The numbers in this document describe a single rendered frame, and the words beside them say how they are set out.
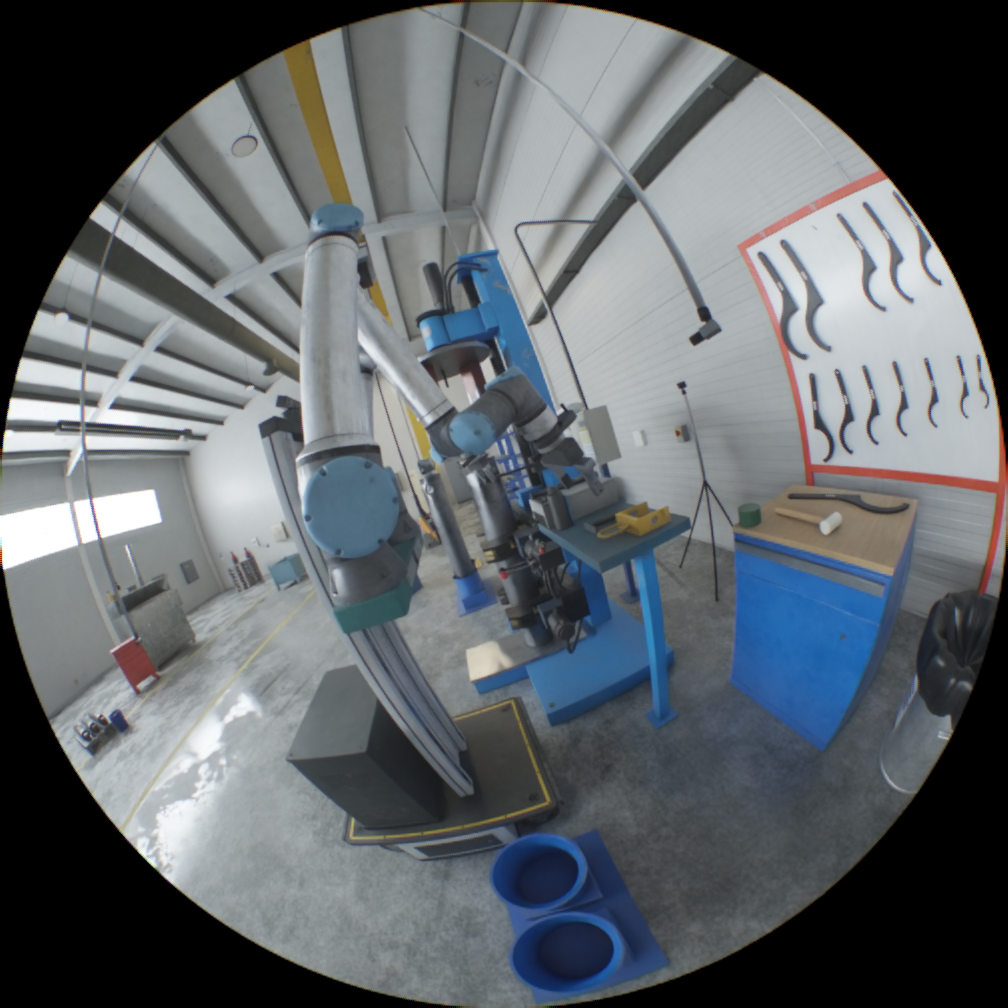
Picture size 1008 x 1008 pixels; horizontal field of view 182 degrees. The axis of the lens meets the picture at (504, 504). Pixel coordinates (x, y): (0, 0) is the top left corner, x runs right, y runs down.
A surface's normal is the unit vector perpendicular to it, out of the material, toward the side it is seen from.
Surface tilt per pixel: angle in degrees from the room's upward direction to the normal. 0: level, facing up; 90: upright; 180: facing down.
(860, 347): 90
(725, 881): 0
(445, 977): 0
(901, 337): 90
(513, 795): 0
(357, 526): 95
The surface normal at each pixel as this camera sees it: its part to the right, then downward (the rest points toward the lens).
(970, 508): -0.93, 0.33
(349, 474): 0.57, 0.05
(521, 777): -0.31, -0.94
